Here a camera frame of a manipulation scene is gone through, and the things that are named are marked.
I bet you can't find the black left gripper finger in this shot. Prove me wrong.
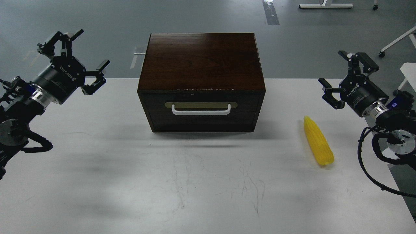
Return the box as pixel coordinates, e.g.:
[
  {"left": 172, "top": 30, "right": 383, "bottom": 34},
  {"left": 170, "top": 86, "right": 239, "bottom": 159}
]
[
  {"left": 37, "top": 29, "right": 85, "bottom": 60},
  {"left": 82, "top": 59, "right": 110, "bottom": 95}
]

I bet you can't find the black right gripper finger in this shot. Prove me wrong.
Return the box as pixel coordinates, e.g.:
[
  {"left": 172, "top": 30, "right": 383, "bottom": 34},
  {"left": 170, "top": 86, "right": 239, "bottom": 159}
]
[
  {"left": 318, "top": 78, "right": 346, "bottom": 110},
  {"left": 338, "top": 50, "right": 379, "bottom": 78}
]

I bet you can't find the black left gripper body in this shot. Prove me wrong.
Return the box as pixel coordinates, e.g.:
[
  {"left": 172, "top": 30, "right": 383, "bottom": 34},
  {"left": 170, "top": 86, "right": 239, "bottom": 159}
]
[{"left": 31, "top": 57, "right": 86, "bottom": 105}]

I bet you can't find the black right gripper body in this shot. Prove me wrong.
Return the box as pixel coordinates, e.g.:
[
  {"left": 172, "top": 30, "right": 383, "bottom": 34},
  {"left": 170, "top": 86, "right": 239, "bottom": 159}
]
[{"left": 339, "top": 74, "right": 389, "bottom": 117}]

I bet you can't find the yellow corn cob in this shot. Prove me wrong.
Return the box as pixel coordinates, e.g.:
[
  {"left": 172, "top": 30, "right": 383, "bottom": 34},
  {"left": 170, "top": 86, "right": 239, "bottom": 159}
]
[{"left": 303, "top": 116, "right": 334, "bottom": 166}]

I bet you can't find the wooden drawer with white handle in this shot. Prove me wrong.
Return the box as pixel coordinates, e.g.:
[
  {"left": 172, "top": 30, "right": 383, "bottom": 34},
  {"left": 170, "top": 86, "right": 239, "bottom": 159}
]
[{"left": 140, "top": 94, "right": 262, "bottom": 132}]

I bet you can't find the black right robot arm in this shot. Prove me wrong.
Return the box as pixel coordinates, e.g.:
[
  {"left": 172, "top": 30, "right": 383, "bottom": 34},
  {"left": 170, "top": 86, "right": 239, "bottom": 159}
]
[{"left": 318, "top": 50, "right": 416, "bottom": 198}]

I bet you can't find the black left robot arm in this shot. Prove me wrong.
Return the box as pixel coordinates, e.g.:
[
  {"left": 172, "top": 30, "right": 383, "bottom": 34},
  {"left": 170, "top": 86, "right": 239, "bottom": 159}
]
[{"left": 0, "top": 29, "right": 110, "bottom": 177}]

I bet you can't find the dark wooden drawer cabinet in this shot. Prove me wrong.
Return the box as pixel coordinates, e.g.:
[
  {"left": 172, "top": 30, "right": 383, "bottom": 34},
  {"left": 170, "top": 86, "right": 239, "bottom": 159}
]
[{"left": 137, "top": 33, "right": 266, "bottom": 132}]

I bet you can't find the white wheeled chair base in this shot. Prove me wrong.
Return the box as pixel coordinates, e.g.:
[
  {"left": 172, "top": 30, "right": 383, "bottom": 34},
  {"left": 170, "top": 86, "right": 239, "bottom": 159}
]
[{"left": 378, "top": 25, "right": 416, "bottom": 97}]

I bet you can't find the white desk base far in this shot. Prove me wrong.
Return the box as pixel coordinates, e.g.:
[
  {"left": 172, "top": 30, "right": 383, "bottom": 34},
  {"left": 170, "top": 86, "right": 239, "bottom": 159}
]
[{"left": 299, "top": 0, "right": 354, "bottom": 9}]

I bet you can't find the grey floor tape strip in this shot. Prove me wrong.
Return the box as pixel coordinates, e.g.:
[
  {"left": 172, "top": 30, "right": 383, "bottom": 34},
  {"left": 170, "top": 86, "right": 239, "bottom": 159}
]
[{"left": 262, "top": 0, "right": 280, "bottom": 26}]

